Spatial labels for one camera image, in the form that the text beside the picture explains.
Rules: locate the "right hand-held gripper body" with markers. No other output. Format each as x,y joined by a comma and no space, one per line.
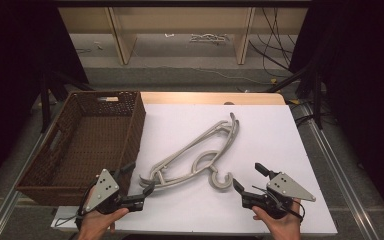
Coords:
285,186

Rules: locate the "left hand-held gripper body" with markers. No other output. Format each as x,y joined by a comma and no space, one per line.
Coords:
104,190

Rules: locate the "grey plastic hanger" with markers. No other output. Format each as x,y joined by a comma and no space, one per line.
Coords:
236,128
220,185

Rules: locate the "brown wicker basket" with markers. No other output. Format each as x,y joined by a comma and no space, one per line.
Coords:
90,143

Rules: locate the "person's left hand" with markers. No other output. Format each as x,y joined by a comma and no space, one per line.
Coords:
95,226

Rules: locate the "person's right hand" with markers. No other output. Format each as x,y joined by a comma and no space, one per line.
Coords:
285,228

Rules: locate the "white table mat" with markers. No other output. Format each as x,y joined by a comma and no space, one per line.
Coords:
263,140

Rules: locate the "black metal stand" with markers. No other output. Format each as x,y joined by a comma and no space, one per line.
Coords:
316,96
45,100

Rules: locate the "light wooden shelf unit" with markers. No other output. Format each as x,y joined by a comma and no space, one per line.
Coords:
126,40

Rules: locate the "dark curtain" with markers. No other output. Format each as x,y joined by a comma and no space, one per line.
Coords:
10,83
363,83

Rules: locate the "small white floor item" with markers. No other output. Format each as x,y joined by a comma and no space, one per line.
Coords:
169,35

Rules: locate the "pile of white clutter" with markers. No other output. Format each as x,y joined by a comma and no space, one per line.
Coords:
209,38

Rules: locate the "aluminium rail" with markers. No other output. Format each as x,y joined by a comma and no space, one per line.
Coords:
343,180
10,203

